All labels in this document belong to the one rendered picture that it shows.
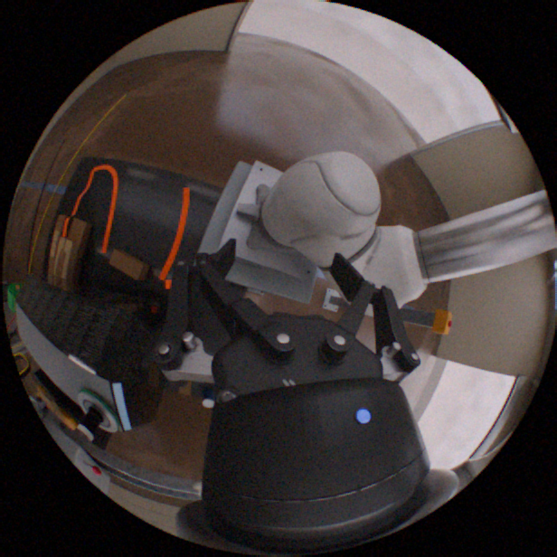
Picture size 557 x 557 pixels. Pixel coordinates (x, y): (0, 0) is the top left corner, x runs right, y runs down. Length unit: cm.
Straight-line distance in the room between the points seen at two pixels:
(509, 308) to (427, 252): 585
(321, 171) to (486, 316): 592
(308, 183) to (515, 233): 34
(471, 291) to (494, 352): 196
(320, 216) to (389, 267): 15
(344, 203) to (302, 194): 6
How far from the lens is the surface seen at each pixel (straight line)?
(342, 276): 19
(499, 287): 617
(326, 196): 21
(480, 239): 32
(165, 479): 63
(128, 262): 135
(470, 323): 599
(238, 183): 57
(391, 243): 31
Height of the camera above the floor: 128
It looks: 69 degrees down
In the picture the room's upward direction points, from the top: 92 degrees clockwise
